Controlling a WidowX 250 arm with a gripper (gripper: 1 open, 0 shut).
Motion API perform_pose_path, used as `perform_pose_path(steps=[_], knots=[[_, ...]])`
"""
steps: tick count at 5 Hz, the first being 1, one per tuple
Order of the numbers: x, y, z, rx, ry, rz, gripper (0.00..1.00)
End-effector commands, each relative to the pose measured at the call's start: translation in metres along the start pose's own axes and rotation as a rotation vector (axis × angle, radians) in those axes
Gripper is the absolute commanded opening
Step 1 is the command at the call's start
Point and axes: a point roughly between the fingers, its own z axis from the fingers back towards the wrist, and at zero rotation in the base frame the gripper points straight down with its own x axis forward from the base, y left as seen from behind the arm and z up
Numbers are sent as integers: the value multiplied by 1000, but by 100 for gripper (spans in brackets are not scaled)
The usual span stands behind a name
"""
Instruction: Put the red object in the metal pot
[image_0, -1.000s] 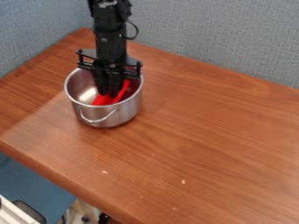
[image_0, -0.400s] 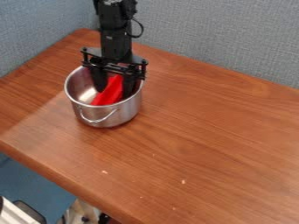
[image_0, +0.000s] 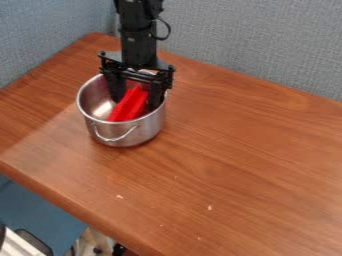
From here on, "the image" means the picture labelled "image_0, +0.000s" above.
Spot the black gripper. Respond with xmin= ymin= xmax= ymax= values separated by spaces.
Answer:
xmin=99 ymin=32 xmax=175 ymax=110

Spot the red plastic block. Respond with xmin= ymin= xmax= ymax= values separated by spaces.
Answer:
xmin=107 ymin=84 xmax=148 ymax=122

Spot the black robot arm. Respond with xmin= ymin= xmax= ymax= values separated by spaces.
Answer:
xmin=98 ymin=0 xmax=175 ymax=110

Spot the metal pot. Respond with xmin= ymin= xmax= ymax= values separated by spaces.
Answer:
xmin=76 ymin=74 xmax=167 ymax=147

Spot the black chair frame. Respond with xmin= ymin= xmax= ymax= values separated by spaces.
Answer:
xmin=0 ymin=224 xmax=53 ymax=256

